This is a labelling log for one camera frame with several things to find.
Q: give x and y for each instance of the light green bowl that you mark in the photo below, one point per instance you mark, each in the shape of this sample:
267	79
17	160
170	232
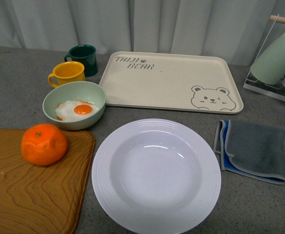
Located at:
78	90

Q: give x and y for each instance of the cream bear tray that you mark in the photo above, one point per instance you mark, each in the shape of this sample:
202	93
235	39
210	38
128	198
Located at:
171	82

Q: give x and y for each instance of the light green cup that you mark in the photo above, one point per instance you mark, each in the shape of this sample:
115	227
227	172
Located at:
269	67

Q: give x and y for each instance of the white round plate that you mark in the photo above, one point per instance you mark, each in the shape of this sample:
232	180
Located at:
156	176

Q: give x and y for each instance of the grey blue cloth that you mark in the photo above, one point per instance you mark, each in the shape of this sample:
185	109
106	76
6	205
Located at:
252	150

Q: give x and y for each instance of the toy fried egg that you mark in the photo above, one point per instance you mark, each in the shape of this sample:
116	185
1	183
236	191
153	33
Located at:
74	110

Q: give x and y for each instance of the dark green mug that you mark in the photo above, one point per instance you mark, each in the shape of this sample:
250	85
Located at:
85	54

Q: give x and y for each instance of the wooden cutting board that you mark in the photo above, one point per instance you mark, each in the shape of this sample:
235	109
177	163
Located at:
43	199

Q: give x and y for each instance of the orange fruit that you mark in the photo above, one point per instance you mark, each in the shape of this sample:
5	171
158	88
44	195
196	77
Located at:
43	144

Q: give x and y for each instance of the yellow mug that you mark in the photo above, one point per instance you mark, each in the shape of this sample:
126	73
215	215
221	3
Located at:
66	72

